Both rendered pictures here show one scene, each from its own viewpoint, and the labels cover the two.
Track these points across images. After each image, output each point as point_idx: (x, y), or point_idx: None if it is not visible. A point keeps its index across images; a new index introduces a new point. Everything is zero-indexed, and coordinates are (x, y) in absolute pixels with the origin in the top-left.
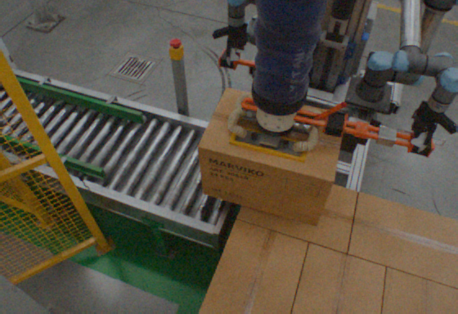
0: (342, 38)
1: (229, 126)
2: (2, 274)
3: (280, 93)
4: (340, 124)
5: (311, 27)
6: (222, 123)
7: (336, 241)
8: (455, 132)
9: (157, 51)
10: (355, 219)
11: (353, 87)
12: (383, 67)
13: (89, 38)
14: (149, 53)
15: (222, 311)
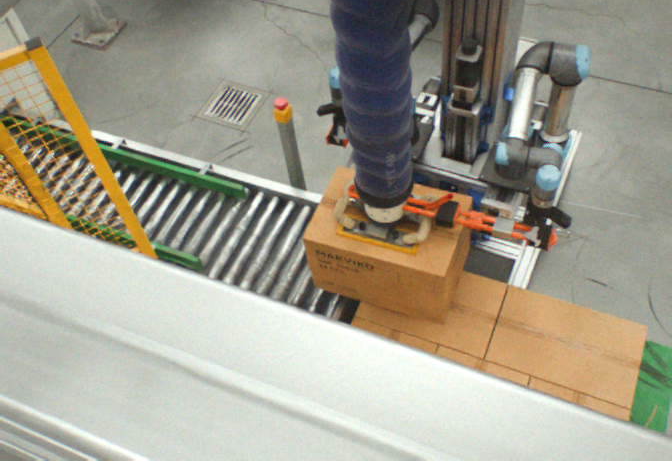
0: (470, 106)
1: (335, 216)
2: None
3: (378, 189)
4: (451, 215)
5: (394, 135)
6: (329, 210)
7: (472, 344)
8: (567, 226)
9: (264, 77)
10: (499, 319)
11: (492, 159)
12: None
13: (166, 58)
14: (253, 81)
15: None
